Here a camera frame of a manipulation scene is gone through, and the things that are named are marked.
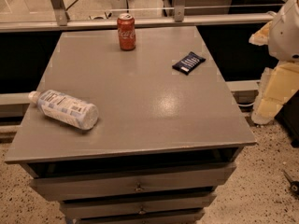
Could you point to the grey cabinet middle drawer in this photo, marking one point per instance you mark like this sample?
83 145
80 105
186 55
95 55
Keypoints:
138 206

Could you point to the grey cabinet top drawer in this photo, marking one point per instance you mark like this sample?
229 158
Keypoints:
141 181

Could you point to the grey metal railing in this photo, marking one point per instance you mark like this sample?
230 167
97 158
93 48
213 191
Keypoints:
67 15

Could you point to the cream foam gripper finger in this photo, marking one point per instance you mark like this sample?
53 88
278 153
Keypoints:
276 88

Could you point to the grey cabinet drawer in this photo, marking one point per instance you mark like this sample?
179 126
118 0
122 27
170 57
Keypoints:
138 206
188 216
141 181

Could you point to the dark blue snack packet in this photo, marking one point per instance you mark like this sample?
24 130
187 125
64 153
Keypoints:
188 63

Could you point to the clear plastic water bottle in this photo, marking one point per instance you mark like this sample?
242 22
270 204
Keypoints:
66 108

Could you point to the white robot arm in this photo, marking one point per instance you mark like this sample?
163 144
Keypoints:
281 34

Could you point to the black caster wheel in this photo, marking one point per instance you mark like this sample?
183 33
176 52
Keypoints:
294 185

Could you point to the red coke can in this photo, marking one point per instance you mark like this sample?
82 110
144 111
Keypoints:
126 31

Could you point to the grey cabinet bottom drawer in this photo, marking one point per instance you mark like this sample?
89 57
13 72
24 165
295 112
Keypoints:
188 216

